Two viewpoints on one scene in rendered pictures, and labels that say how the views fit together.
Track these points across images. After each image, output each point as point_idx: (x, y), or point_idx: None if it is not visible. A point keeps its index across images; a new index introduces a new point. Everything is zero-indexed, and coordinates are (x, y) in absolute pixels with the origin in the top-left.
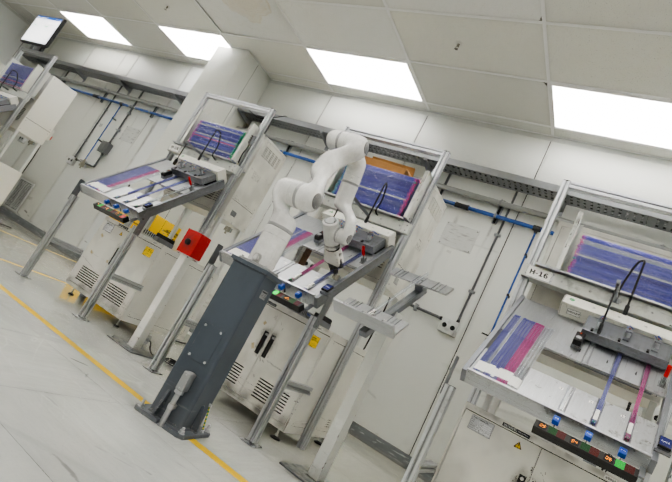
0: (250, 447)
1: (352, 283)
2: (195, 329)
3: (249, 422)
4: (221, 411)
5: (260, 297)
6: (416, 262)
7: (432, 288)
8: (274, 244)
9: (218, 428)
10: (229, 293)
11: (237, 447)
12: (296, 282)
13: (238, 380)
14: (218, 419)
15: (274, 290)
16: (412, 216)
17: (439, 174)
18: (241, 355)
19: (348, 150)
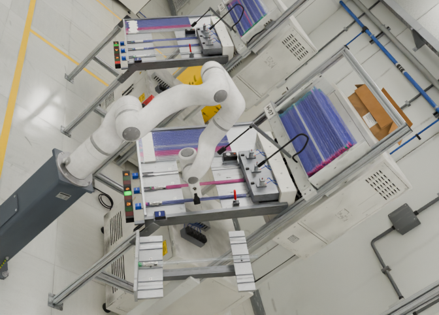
0: (46, 305)
1: (206, 221)
2: (10, 195)
3: (101, 282)
4: (80, 261)
5: (58, 197)
6: (338, 231)
7: (237, 275)
8: (83, 157)
9: (38, 276)
10: (36, 180)
11: (25, 300)
12: (153, 193)
13: (113, 244)
14: (57, 267)
15: (129, 191)
16: (323, 183)
17: (383, 149)
18: (127, 225)
19: (196, 92)
